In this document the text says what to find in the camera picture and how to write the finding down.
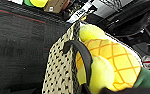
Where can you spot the yellow pineapple plush toy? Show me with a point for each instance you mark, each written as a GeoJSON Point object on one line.
{"type": "Point", "coordinates": [114, 60]}

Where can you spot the white and black package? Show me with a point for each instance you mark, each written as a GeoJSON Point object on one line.
{"type": "Point", "coordinates": [80, 13]}

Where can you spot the tall brown box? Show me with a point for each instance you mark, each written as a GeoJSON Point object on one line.
{"type": "Point", "coordinates": [56, 5]}

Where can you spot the yellow green toy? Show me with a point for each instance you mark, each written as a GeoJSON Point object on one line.
{"type": "Point", "coordinates": [37, 2]}

